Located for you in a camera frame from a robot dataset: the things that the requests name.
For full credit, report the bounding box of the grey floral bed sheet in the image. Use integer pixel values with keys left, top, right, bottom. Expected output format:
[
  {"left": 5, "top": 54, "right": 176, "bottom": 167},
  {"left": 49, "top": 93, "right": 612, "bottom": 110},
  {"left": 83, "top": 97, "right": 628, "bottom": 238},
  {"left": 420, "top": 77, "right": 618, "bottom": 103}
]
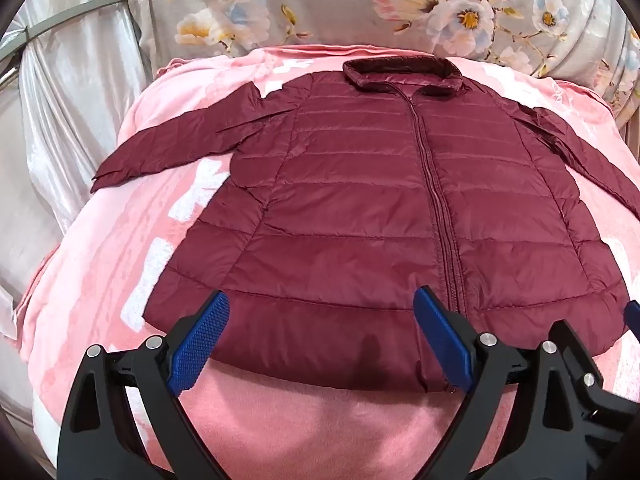
[{"left": 122, "top": 0, "right": 640, "bottom": 128}]

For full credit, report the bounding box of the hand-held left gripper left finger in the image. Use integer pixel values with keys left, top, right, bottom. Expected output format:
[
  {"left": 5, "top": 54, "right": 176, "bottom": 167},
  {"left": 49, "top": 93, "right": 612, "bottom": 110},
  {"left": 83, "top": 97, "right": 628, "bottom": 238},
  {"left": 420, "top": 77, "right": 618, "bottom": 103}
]
[{"left": 56, "top": 291, "right": 232, "bottom": 480}]

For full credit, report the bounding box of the pink printed blanket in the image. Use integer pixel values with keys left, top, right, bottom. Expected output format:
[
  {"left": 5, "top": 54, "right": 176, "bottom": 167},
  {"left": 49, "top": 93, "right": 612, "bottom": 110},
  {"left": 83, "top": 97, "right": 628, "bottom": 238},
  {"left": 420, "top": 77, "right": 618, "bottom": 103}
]
[{"left": 12, "top": 45, "right": 640, "bottom": 480}]

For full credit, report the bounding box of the maroon quilted puffer jacket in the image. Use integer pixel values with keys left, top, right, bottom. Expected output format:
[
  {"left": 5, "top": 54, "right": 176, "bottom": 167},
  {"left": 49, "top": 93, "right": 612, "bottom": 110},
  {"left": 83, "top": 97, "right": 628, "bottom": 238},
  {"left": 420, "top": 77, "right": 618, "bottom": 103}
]
[{"left": 90, "top": 57, "right": 640, "bottom": 394}]

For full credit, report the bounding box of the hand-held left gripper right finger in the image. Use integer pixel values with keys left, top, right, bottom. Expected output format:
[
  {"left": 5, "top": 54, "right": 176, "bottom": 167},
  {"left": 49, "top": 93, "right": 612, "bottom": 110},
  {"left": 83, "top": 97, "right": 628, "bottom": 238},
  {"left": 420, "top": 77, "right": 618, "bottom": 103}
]
[{"left": 411, "top": 285, "right": 590, "bottom": 480}]

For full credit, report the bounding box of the silver satin curtain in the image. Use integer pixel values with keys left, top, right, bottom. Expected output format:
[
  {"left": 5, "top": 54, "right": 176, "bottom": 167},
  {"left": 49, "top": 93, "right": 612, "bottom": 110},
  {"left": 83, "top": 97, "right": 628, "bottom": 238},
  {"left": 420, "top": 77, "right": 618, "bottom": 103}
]
[{"left": 0, "top": 0, "right": 157, "bottom": 343}]

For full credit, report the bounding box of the grey curtain tie strap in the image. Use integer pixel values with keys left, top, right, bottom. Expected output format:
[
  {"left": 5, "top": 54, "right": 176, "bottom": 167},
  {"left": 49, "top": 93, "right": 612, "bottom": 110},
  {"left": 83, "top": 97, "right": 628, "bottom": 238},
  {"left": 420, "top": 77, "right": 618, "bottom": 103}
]
[{"left": 20, "top": 0, "right": 130, "bottom": 47}]

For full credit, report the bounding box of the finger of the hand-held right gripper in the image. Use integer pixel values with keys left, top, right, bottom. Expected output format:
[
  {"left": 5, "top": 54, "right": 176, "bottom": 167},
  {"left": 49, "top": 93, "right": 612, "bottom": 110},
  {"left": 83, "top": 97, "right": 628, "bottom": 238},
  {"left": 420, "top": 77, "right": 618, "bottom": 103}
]
[
  {"left": 549, "top": 319, "right": 640, "bottom": 443},
  {"left": 623, "top": 299, "right": 640, "bottom": 339}
]

